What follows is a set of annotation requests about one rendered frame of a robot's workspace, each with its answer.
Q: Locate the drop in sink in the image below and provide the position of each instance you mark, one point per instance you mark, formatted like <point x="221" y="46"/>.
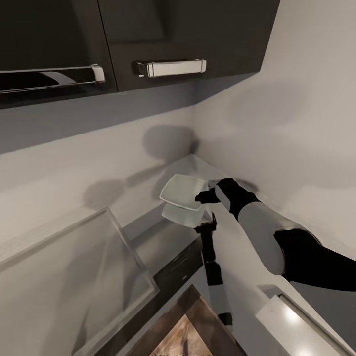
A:
<point x="70" y="293"/>

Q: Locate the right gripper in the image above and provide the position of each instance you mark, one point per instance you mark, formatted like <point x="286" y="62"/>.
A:
<point x="205" y="197"/>

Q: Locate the bowl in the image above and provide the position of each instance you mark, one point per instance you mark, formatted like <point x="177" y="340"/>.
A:
<point x="181" y="191"/>

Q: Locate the cabinet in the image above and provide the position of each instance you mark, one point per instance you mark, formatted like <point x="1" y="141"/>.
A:
<point x="53" y="50"/>

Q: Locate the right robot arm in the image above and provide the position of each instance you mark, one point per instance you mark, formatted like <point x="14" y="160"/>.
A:
<point x="324" y="278"/>

